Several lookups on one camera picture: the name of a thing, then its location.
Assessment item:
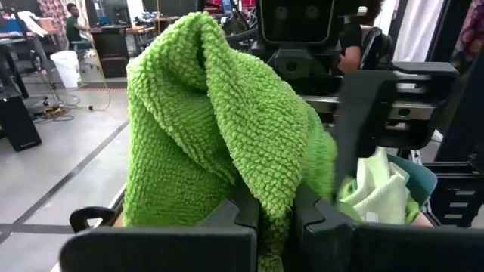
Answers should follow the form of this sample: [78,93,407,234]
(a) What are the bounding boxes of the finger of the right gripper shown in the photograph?
[331,70,395,198]

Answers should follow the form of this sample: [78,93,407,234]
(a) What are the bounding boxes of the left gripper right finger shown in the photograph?
[283,184,484,272]

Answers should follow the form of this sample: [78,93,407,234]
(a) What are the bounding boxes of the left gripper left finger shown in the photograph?
[59,184,262,272]

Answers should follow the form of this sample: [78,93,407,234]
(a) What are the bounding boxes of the dark teal plastic basket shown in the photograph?
[385,153,439,213]

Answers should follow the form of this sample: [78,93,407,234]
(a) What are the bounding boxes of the pale green microfiber towel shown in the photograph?
[335,146,421,224]

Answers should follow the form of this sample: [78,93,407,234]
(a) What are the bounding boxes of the bright green microfiber towel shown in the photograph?
[123,11,340,272]

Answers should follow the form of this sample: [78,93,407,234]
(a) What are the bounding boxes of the person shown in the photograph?
[64,2,92,52]
[337,0,385,73]

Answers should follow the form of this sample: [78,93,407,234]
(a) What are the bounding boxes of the black office chair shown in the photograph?
[358,26,395,71]

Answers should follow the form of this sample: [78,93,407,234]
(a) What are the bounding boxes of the white curtain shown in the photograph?
[392,0,445,63]

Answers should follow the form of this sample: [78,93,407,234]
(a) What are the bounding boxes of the black robot head unit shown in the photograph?
[258,0,337,45]

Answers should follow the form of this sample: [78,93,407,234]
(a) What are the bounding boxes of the black computer tower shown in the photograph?
[0,94,43,153]

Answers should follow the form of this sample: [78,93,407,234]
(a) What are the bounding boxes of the white waste bin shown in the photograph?
[50,50,83,90]

